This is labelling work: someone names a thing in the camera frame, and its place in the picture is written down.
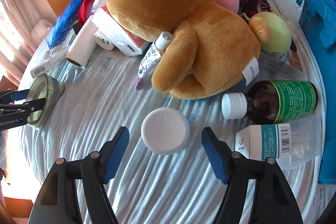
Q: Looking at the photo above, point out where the clear floss pick box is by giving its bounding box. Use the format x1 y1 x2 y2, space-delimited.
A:
277 115 322 170

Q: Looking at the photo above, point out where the white teal medicine box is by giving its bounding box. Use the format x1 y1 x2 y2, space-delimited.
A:
235 123 292 161

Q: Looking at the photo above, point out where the camouflage round tin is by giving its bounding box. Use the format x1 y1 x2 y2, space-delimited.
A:
26 74 66 129

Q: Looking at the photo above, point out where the striped white tablecloth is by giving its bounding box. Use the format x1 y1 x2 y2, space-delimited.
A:
16 0 328 224

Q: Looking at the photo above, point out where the white barcode box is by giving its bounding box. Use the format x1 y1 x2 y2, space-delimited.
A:
30 46 70 79

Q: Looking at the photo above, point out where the white round bottle cap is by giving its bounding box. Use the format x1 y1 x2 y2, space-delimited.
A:
141 107 190 155

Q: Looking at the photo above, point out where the brown bottle green label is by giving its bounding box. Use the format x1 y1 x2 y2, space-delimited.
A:
222 80 318 124

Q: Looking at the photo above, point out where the white cardboard tube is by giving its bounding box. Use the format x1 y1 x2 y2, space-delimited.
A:
66 15 98 68

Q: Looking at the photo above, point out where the blue bristle brush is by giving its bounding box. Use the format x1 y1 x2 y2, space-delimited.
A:
46 0 84 50

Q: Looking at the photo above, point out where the small white roll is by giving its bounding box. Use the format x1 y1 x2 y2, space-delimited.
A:
94 30 115 51

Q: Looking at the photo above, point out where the paper leaflet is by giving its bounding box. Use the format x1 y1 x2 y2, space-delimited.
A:
259 38 307 80

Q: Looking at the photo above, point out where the brown teddy bear plush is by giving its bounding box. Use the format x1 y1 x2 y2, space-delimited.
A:
105 0 269 100

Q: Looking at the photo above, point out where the white red carton box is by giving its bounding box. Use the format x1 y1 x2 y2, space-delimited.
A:
92 6 150 57

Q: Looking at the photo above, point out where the green plush ball toy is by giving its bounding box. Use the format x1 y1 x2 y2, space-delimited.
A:
251 12 291 54

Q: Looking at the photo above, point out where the white ointment tube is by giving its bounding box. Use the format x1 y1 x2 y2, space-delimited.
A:
135 31 173 89

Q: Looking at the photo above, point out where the blue plastic storage bin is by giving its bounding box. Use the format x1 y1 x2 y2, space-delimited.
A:
296 0 335 184

